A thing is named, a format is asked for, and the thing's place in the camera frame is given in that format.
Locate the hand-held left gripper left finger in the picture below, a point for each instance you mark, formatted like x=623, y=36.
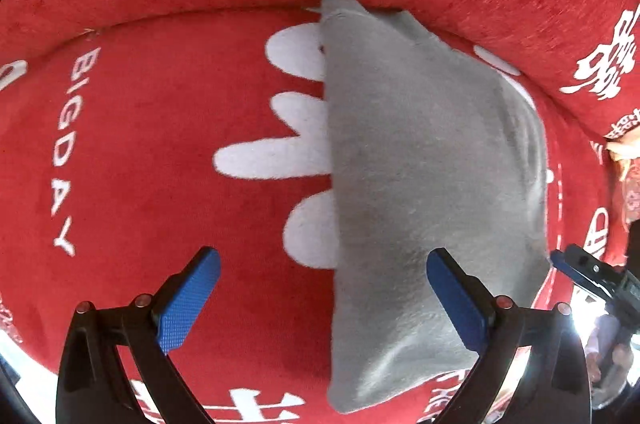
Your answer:
x=187, y=299

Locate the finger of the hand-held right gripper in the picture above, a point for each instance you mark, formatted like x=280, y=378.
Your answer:
x=582, y=266

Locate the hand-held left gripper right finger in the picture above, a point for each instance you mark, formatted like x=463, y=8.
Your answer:
x=457, y=299

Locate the grey sock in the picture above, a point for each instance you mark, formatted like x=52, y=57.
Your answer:
x=425, y=154

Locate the person's right hand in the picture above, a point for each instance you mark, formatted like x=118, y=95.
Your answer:
x=597, y=349

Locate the peach cloth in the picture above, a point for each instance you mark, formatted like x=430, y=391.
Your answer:
x=627, y=154

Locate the red round printed cushion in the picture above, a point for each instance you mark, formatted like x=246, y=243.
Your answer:
x=150, y=154

